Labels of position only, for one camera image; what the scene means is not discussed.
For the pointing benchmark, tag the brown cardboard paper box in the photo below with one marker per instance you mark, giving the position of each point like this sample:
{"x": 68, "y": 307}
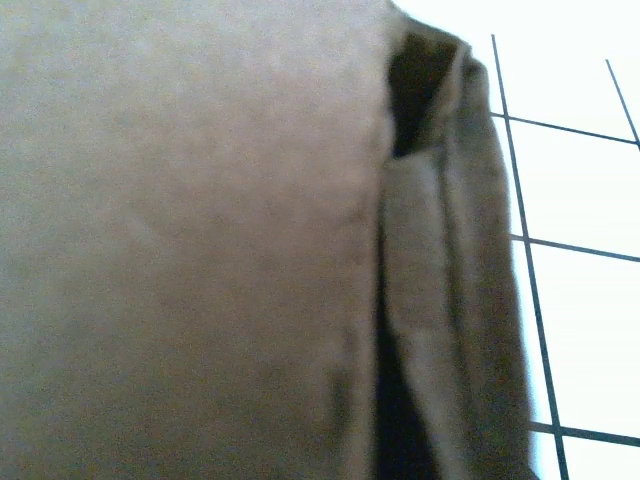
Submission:
{"x": 200, "y": 240}

